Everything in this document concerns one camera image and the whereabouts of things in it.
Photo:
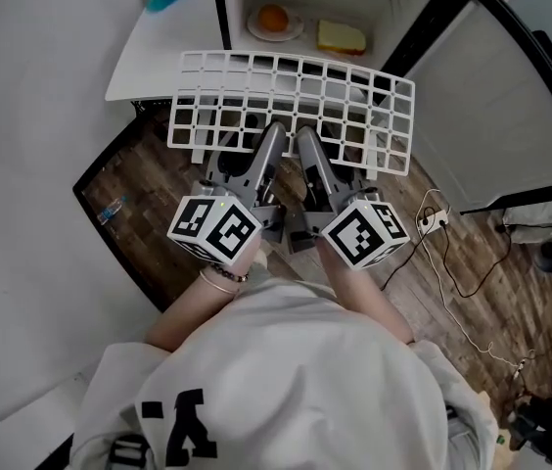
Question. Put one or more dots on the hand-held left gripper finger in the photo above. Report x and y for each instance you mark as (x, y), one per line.
(271, 155)
(232, 167)

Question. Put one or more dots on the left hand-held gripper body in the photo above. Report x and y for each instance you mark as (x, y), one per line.
(217, 230)

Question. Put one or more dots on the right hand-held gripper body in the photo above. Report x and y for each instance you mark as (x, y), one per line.
(361, 233)

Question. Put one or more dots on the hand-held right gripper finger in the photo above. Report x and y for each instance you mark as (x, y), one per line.
(312, 159)
(349, 181)

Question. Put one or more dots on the white wire rack shelf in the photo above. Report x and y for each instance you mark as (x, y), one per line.
(245, 109)

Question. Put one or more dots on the person's right forearm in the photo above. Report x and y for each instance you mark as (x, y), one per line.
(364, 296)

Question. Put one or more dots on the person's left forearm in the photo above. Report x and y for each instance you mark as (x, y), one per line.
(188, 316)

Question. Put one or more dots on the gold bangle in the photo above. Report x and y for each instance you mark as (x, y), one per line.
(219, 284)

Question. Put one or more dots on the clear plastic water bottle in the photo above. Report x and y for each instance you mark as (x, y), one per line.
(111, 210)

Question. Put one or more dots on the yellow sandwich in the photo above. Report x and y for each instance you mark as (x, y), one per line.
(342, 37)

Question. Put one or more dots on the white standing desk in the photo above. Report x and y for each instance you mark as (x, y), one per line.
(168, 57)

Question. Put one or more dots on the orange fruit on plate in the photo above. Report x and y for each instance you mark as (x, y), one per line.
(296, 28)

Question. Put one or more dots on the person's white printed shirt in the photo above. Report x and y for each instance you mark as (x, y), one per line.
(281, 375)

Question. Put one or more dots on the black equipment pile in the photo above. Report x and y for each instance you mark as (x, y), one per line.
(550, 424)

